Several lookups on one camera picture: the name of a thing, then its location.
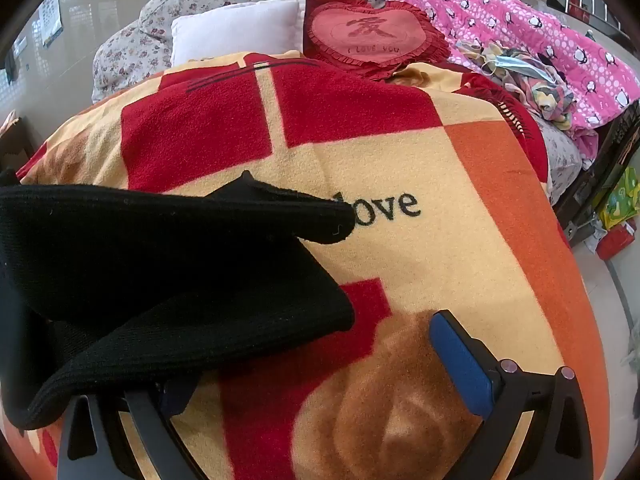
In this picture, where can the red box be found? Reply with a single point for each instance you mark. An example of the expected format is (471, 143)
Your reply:
(617, 242)

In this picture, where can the white pillow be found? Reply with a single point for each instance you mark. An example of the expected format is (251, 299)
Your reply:
(235, 30)

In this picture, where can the red heart-shaped cushion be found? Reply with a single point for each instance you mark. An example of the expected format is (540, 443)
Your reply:
(375, 30)

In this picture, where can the pile of patterned clothes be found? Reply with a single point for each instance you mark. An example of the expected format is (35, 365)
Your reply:
(547, 97)

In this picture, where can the black pants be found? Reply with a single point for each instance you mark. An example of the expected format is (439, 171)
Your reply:
(150, 270)

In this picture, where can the red and yellow printed blanket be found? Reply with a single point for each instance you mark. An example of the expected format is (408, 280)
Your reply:
(400, 270)

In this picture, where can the grey floral quilt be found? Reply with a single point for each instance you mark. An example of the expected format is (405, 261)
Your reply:
(145, 35)

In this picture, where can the light blue face mask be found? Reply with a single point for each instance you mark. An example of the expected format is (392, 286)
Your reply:
(510, 64)

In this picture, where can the wall calendar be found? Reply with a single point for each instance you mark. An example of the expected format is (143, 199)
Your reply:
(51, 20)

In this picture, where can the dark red fringed blanket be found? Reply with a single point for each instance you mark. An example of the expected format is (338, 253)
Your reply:
(480, 86)

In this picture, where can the black crate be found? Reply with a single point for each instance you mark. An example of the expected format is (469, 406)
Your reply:
(607, 155)

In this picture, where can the grey floral bed sheet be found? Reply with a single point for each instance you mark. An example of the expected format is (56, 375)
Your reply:
(562, 160)

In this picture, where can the brown wooden furniture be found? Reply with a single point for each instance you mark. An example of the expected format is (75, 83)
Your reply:
(15, 145)

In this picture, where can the pink penguin-print quilt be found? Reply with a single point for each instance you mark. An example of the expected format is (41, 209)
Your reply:
(525, 25)

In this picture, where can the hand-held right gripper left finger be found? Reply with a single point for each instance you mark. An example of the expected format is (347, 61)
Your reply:
(176, 398)

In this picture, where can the metal rack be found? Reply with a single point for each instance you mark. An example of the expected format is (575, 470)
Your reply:
(590, 5)

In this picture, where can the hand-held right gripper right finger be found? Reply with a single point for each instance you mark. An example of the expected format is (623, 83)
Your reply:
(462, 360)

